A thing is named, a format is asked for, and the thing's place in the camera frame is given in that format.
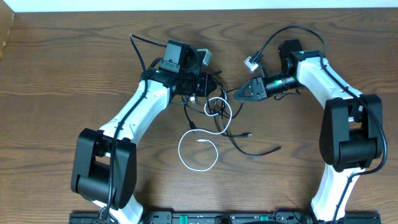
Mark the white USB cable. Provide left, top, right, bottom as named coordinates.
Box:
left=177, top=95, right=233, bottom=172

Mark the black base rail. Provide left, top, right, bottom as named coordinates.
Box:
left=68, top=209, right=382, bottom=224

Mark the black USB cable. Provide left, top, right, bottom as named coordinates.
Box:
left=180, top=93, right=253, bottom=139
left=201, top=70, right=283, bottom=157

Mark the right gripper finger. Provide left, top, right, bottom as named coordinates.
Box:
left=233, top=92, right=257, bottom=101
left=236, top=78, right=254, bottom=93

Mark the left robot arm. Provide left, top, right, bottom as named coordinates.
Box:
left=71, top=40, right=216, bottom=223

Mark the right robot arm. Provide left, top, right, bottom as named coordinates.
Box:
left=233, top=39, right=386, bottom=223

